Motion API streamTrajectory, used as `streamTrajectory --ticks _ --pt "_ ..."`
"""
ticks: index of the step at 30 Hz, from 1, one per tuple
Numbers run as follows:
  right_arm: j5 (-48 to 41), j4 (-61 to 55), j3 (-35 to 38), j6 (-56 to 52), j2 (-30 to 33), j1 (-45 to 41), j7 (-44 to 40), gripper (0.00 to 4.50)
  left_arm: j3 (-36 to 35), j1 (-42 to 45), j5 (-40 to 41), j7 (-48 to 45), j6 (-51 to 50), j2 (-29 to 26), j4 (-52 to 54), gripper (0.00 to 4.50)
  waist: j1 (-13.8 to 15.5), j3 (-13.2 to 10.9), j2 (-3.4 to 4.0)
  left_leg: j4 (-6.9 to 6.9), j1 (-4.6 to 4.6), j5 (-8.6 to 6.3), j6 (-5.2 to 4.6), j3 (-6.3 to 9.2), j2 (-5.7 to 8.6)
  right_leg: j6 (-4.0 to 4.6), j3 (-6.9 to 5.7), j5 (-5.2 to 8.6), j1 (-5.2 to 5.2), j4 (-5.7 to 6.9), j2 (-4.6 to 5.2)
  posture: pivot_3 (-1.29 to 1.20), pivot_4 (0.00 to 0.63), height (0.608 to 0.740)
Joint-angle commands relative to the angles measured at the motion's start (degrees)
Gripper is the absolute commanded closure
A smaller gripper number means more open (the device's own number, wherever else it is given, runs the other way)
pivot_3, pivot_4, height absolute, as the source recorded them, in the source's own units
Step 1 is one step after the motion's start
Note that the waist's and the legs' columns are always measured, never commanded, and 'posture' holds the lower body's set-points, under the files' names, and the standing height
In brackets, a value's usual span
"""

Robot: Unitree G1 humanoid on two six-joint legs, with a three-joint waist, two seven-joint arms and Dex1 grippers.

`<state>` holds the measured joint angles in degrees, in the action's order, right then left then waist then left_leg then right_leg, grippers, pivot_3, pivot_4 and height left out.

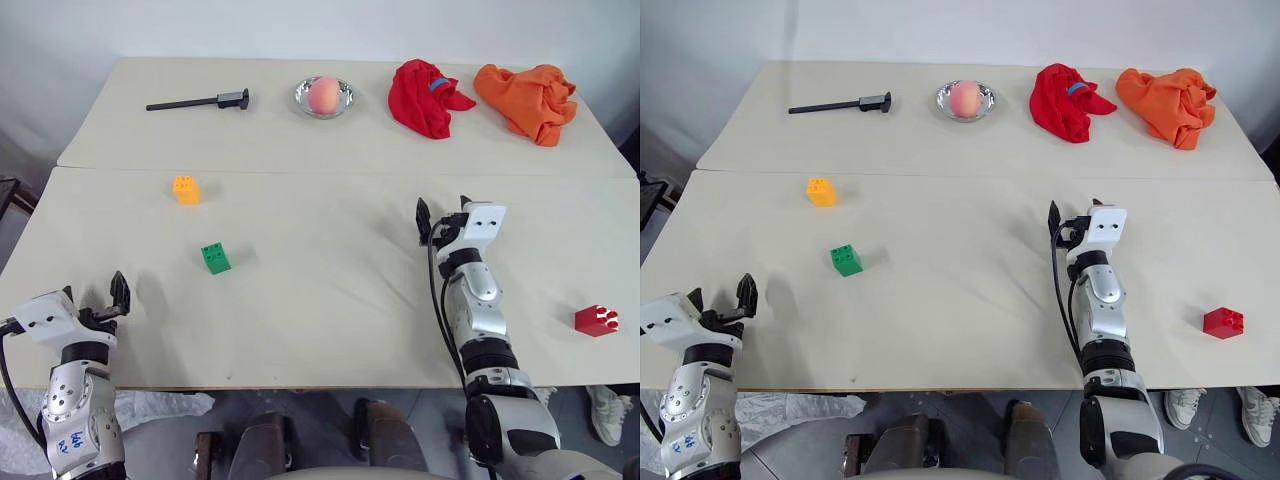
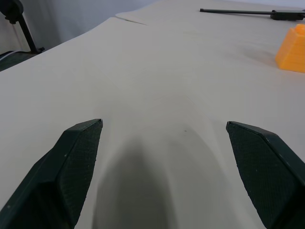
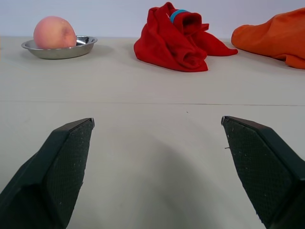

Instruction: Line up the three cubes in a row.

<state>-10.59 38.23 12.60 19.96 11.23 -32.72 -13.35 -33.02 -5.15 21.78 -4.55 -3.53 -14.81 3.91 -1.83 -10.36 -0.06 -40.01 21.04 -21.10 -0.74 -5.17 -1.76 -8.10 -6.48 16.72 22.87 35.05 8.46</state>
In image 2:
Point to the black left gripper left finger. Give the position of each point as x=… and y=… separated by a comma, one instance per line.
x=59, y=171

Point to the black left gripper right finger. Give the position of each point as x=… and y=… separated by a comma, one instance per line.
x=267, y=171

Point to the yellow block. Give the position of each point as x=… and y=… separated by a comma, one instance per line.
x=291, y=48

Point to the black stand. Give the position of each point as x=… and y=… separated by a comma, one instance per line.
x=20, y=26

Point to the black rod with clamp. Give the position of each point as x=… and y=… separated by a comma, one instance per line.
x=262, y=13

